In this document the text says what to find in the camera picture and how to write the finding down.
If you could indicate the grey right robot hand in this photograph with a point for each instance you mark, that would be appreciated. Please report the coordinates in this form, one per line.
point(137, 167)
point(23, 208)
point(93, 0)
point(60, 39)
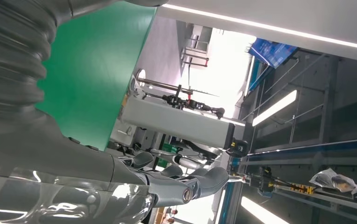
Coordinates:
point(57, 173)

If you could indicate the green table mat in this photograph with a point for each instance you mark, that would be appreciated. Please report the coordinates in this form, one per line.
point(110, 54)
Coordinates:
point(98, 71)

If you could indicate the grey machine with column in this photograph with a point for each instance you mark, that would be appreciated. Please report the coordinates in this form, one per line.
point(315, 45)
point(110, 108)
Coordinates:
point(178, 122)

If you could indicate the clear plastic bag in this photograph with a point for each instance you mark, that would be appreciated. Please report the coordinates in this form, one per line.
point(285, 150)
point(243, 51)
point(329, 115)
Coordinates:
point(336, 182)

